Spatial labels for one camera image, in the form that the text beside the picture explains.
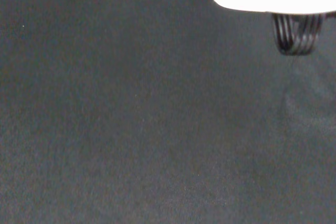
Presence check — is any black bench cloth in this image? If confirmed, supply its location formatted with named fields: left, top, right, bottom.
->
left=0, top=0, right=336, bottom=224

